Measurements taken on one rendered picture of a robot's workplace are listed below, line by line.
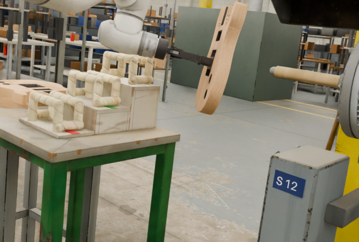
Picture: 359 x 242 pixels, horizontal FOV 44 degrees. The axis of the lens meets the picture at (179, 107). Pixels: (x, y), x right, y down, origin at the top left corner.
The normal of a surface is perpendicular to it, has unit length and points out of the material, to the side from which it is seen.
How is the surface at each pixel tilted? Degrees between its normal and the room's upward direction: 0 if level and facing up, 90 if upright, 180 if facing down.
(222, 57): 58
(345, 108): 110
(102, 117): 90
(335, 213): 90
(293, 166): 90
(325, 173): 90
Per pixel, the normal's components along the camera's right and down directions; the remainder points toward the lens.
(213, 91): -0.01, 0.39
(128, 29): 0.22, -0.11
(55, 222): 0.74, 0.20
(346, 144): -0.66, 0.05
